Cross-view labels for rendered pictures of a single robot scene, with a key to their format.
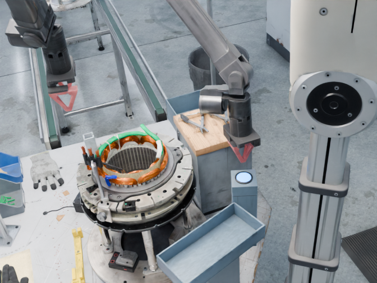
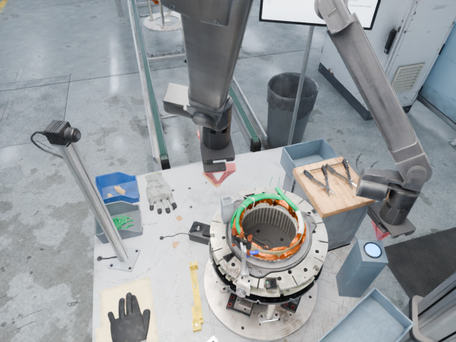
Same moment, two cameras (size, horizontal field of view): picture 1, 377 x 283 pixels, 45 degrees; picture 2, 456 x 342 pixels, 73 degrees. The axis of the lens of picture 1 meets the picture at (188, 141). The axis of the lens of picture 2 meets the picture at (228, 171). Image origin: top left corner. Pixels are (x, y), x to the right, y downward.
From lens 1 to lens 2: 58 cm
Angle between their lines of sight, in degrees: 9
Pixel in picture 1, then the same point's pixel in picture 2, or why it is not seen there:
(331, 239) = not seen: outside the picture
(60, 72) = (219, 147)
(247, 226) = (386, 313)
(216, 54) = (399, 144)
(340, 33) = not seen: outside the picture
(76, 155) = (186, 178)
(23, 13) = (207, 97)
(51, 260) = (169, 292)
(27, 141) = (129, 136)
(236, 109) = (403, 202)
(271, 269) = not seen: hidden behind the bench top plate
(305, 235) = (444, 328)
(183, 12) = (370, 91)
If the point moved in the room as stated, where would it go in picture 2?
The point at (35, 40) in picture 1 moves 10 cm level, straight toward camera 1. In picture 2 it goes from (208, 123) to (228, 165)
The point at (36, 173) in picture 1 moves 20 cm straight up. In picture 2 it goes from (151, 195) to (142, 161)
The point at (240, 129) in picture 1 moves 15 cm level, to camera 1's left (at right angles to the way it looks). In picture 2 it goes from (397, 218) to (334, 219)
